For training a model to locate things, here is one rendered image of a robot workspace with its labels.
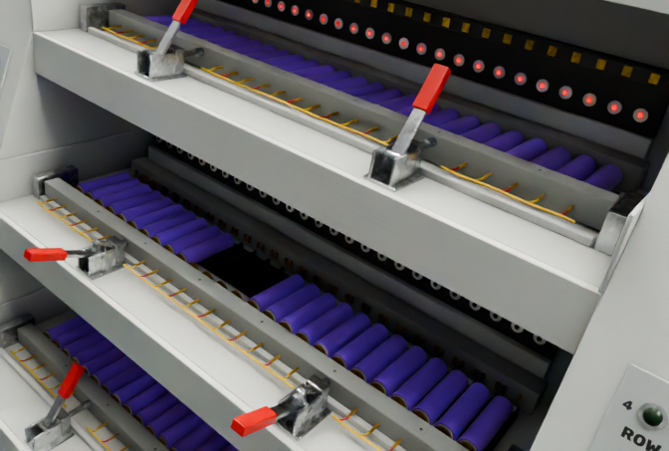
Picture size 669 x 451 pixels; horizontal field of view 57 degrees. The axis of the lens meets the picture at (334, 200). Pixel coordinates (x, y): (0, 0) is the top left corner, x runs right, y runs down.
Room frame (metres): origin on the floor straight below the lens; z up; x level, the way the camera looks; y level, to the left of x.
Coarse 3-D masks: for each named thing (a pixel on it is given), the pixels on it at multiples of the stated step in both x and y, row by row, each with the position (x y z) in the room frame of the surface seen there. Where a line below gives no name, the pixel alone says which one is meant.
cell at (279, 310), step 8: (304, 288) 0.57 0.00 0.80; (312, 288) 0.57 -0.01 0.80; (288, 296) 0.56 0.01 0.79; (296, 296) 0.56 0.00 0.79; (304, 296) 0.56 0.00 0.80; (312, 296) 0.57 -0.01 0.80; (280, 304) 0.54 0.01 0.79; (288, 304) 0.54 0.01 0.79; (296, 304) 0.55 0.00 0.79; (304, 304) 0.56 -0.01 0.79; (272, 312) 0.53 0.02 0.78; (280, 312) 0.53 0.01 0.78; (288, 312) 0.54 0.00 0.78; (280, 320) 0.53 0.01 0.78
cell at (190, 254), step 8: (208, 240) 0.62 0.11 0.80; (216, 240) 0.63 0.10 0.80; (224, 240) 0.63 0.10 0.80; (232, 240) 0.64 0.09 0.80; (192, 248) 0.60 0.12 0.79; (200, 248) 0.61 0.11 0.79; (208, 248) 0.61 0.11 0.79; (216, 248) 0.62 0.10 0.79; (224, 248) 0.63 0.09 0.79; (184, 256) 0.59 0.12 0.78; (192, 256) 0.60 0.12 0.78; (200, 256) 0.60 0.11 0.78; (208, 256) 0.61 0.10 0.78
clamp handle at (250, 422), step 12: (300, 396) 0.43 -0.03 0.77; (264, 408) 0.40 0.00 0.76; (276, 408) 0.41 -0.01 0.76; (288, 408) 0.41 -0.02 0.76; (300, 408) 0.42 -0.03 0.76; (240, 420) 0.37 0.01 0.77; (252, 420) 0.38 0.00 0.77; (264, 420) 0.38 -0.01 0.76; (240, 432) 0.37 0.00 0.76; (252, 432) 0.38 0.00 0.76
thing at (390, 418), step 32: (64, 192) 0.66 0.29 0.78; (96, 224) 0.63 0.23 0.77; (128, 224) 0.62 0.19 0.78; (160, 256) 0.57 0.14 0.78; (192, 288) 0.54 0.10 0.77; (224, 288) 0.54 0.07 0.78; (224, 320) 0.52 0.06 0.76; (256, 320) 0.51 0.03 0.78; (288, 352) 0.48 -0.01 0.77; (320, 352) 0.48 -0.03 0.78; (288, 384) 0.46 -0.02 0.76; (352, 384) 0.45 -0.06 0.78; (384, 416) 0.43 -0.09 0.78; (416, 416) 0.43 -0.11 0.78; (416, 448) 0.42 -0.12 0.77; (448, 448) 0.41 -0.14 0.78
